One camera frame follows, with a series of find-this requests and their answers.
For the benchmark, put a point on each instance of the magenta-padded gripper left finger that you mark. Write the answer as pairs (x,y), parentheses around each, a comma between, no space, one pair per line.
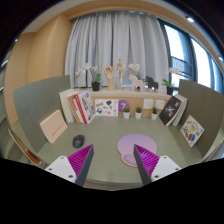
(63,166)

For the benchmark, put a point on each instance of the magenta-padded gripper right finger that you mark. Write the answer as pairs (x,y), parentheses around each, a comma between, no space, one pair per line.
(165,166)

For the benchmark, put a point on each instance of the black computer mouse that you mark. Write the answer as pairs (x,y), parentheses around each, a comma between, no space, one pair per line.
(78,141)

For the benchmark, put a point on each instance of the purple mouse pad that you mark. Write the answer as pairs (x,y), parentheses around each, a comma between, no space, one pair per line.
(128,145)

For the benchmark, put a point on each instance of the beige book with red text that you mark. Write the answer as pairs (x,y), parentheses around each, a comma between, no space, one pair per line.
(53,126)

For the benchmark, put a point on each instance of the colourful sticker card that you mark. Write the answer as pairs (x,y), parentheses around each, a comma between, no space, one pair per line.
(191,130)

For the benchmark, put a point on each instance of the small plant in white pot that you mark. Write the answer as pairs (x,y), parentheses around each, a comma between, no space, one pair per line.
(126,114)
(154,115)
(138,115)

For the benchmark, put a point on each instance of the black-cover book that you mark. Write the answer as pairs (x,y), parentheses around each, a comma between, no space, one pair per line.
(169,110)

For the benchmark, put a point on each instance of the brown kraft book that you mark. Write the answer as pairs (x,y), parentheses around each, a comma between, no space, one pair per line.
(73,108)

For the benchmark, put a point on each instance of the white book behind black book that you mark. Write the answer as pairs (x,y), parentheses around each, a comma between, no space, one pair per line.
(182,108)

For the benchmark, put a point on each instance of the photo-cover book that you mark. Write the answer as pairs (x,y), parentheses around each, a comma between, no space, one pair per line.
(87,106)

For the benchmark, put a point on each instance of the grey-green desk partition panel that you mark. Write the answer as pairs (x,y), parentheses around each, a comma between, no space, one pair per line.
(33,100)
(206,103)

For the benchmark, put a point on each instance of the white sticker sheet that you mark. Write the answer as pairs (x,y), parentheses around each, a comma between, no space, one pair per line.
(106,107)

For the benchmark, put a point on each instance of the round purple number sign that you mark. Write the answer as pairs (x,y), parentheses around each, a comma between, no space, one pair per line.
(124,104)

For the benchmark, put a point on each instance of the white orchid in black pot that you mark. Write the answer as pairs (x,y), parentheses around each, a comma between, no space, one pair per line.
(95,86)
(170,90)

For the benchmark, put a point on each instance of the black horse figurine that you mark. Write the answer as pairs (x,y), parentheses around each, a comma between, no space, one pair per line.
(151,82)

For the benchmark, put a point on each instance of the pink horse figurine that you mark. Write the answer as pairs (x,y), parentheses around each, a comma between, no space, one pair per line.
(136,81)

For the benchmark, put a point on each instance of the wooden hand model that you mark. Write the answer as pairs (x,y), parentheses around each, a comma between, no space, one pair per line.
(109,76)

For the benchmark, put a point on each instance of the white orchid behind pink horse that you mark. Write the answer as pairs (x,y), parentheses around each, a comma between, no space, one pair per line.
(134,67)

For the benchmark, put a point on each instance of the dark-framed window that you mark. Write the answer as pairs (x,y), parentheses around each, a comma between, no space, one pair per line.
(181,63)

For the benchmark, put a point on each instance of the wooden mannequin figure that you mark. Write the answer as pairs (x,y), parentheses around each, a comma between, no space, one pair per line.
(120,70)

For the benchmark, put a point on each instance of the grey curtain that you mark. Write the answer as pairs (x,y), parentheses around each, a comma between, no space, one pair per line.
(113,40)

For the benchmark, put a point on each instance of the recessed ceiling light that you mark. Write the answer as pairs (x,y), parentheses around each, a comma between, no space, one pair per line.
(190,19)

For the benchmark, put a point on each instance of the white wall socket plate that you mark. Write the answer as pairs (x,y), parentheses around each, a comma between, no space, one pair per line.
(160,104)
(148,103)

